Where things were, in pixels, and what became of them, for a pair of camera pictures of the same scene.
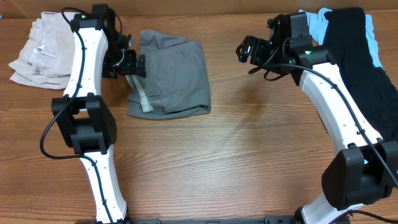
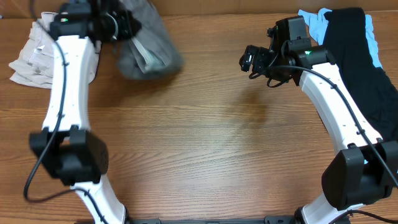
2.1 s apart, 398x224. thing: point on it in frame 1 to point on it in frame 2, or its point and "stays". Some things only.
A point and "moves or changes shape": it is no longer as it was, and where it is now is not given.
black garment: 346,40 stays
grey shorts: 176,83 moves or changes shape
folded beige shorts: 46,58 stays
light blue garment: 316,24 stays
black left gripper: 130,66 to 129,24
